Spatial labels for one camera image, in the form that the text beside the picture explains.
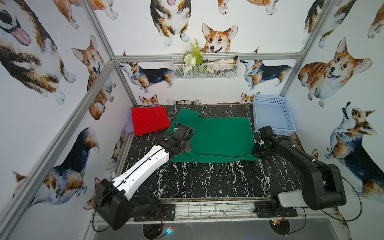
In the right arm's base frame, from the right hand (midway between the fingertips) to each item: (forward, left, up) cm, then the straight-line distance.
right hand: (253, 152), depth 88 cm
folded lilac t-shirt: (+24, +82, -2) cm, 86 cm away
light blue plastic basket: (+41, -27, -10) cm, 51 cm away
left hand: (+1, +39, +11) cm, 40 cm away
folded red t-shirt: (+25, +68, +1) cm, 73 cm away
